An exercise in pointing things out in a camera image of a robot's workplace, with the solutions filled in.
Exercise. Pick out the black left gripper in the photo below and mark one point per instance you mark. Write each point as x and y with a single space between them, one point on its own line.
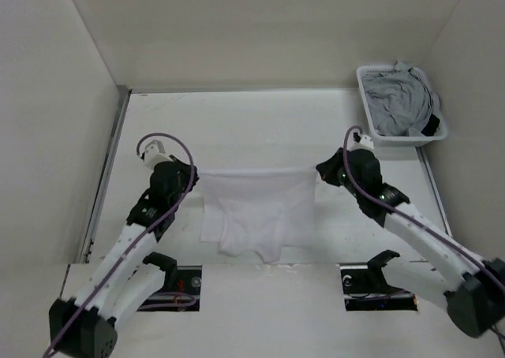
185 169

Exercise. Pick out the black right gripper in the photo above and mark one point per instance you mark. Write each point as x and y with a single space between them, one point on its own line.
327 169

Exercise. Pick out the white tank top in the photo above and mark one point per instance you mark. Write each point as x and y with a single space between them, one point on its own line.
258 210

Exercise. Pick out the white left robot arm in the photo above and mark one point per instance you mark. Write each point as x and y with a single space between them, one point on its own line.
87 323

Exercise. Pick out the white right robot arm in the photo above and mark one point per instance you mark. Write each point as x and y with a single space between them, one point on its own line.
469 288

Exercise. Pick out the grey tank top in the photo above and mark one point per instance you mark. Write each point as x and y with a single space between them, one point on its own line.
400 101

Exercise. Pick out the black tank top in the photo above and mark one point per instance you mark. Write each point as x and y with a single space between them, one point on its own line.
431 126

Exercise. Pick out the white plastic basket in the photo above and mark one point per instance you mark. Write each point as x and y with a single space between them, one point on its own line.
416 141

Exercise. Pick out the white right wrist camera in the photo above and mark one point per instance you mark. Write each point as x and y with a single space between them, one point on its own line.
362 141

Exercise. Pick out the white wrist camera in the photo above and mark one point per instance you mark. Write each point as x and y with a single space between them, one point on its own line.
362 141
153 154

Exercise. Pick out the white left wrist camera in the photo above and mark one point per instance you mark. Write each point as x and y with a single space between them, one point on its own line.
153 154

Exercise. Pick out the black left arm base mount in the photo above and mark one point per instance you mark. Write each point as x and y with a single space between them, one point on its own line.
181 287

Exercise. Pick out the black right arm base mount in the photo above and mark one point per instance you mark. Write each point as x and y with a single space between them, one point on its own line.
365 288

